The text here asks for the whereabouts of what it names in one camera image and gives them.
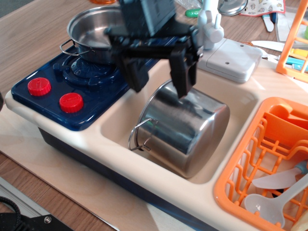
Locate red stove knob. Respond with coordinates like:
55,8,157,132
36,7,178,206
59,92,84,113
27,77,51,96

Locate orange upright rack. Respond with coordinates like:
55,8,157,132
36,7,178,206
276,0,308,83

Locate white blue toy utensil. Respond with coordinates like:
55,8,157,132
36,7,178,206
262,14,274,32

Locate red stove knob right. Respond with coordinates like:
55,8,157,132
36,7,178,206
59,92,84,113

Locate black cable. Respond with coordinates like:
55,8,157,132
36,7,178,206
0,196,25,231

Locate orange dish drainer rack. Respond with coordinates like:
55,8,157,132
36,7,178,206
214,97,308,231

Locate black bracket with screw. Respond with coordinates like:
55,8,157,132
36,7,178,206
21,214,73,231

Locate white plastic spoon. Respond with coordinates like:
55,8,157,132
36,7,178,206
244,175,308,228

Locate white toy faucet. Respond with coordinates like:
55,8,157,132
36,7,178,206
197,0,262,83

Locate green toy vegetable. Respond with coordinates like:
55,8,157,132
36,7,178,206
185,8,201,18

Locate red stove knob left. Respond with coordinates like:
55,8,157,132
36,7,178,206
27,77,51,96

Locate white plastic knife on table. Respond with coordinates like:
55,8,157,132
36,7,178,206
251,40,284,52

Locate steel pot lid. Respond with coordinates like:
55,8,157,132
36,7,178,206
218,0,248,16

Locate shallow steel pan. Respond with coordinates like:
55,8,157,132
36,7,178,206
60,5,124,64

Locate white plastic knife blue handle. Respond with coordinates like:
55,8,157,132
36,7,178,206
252,160,308,190

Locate patterned cloth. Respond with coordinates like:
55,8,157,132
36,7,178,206
240,0,285,17

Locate tall steel pot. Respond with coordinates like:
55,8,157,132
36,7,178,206
128,80,231,178

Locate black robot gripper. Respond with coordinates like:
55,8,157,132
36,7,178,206
104,0,203,98

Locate blue toy stove top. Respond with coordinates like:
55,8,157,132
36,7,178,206
11,33,169,132

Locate cream toy kitchen sink unit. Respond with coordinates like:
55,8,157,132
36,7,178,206
4,33,308,231

